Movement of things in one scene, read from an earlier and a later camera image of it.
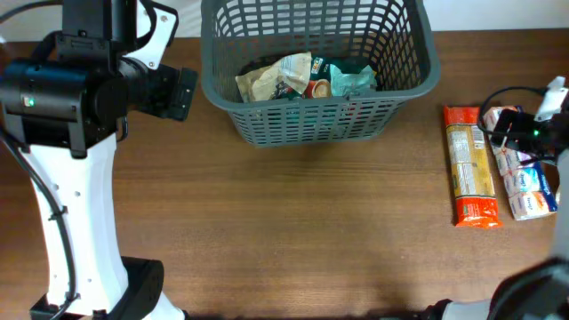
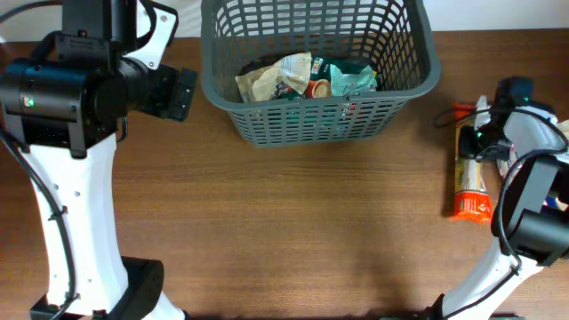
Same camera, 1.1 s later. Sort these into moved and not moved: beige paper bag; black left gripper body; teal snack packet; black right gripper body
Moved: black right gripper body
Not moved: teal snack packet; black left gripper body; beige paper bag
